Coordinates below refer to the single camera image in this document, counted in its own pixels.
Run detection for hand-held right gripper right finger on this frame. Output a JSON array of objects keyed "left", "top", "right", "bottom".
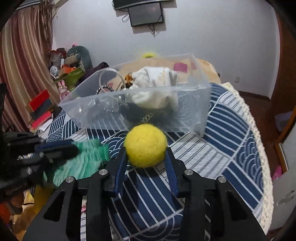
[{"left": 163, "top": 147, "right": 267, "bottom": 241}]

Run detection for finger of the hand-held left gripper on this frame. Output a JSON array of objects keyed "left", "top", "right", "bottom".
[
  {"left": 35, "top": 139, "right": 79, "bottom": 161},
  {"left": 16, "top": 158, "right": 59, "bottom": 186}
]

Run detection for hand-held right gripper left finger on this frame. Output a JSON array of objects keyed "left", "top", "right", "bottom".
[{"left": 23, "top": 148, "right": 129, "bottom": 241}]

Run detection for green cloth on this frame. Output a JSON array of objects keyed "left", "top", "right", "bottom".
[{"left": 43, "top": 138, "right": 110, "bottom": 187}]

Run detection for yellow felt ball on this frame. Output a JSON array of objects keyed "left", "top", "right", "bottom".
[{"left": 124, "top": 124, "right": 168, "bottom": 168}]

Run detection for clear plastic storage box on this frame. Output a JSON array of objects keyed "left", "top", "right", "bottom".
[{"left": 59, "top": 53, "right": 212, "bottom": 137}]

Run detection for stack of red grey boxes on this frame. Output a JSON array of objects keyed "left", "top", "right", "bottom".
[{"left": 26, "top": 89, "right": 60, "bottom": 131}]

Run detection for yellow cloth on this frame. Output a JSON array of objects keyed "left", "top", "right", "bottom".
[{"left": 13, "top": 185, "right": 56, "bottom": 241}]

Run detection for pink rabbit toy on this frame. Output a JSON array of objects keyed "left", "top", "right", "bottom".
[{"left": 58, "top": 81, "right": 71, "bottom": 100}]

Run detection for black fabric item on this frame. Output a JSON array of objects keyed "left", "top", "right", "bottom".
[{"left": 121, "top": 102, "right": 177, "bottom": 124}]

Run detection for blue wave-patterned tablecloth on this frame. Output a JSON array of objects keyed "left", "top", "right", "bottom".
[{"left": 38, "top": 82, "right": 275, "bottom": 241}]

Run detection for green plastic bin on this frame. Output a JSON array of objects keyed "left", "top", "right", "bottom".
[{"left": 54, "top": 68, "right": 86, "bottom": 91}]

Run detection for dark clothing pile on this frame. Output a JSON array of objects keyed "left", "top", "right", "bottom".
[{"left": 86, "top": 61, "right": 110, "bottom": 77}]

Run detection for striped brown curtain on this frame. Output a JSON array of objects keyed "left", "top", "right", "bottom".
[{"left": 0, "top": 4, "right": 61, "bottom": 133}]

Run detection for white cloth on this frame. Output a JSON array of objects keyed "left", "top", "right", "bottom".
[{"left": 128, "top": 66, "right": 180, "bottom": 110}]

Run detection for pink plastic item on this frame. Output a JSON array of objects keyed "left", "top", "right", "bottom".
[{"left": 272, "top": 166, "right": 282, "bottom": 181}]

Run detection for beige bed sheet pink patches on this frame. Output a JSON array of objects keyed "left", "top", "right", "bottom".
[{"left": 114, "top": 56, "right": 223, "bottom": 84}]

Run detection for purple bag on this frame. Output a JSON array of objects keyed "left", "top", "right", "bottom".
[{"left": 275, "top": 111, "right": 295, "bottom": 133}]

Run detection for black and white hair tie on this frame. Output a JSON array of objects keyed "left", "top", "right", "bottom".
[{"left": 95, "top": 84, "right": 115, "bottom": 94}]

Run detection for black monitor cable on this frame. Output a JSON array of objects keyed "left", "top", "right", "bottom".
[{"left": 149, "top": 23, "right": 160, "bottom": 37}]

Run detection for wooden door frame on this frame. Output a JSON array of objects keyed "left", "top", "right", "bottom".
[{"left": 269, "top": 13, "right": 296, "bottom": 172}]

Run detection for small wall-mounted monitor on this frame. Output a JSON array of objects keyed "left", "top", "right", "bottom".
[{"left": 128, "top": 2, "right": 165, "bottom": 27}]

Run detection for large wall-mounted television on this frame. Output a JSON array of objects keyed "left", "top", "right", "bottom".
[{"left": 112, "top": 0, "right": 176, "bottom": 11}]

